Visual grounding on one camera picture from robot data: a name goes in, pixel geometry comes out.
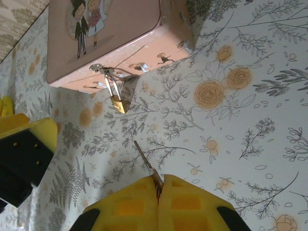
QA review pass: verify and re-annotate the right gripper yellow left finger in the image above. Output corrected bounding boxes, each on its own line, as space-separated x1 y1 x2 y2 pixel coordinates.
69 175 161 231

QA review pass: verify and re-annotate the small brass padlock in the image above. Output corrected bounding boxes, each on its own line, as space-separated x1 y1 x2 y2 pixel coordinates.
103 69 132 114

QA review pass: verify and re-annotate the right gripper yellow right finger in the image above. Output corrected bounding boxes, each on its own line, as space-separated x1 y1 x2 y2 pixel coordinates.
158 174 249 231

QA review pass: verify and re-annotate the small metal key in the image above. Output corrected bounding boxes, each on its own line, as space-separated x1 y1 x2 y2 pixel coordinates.
133 141 166 205

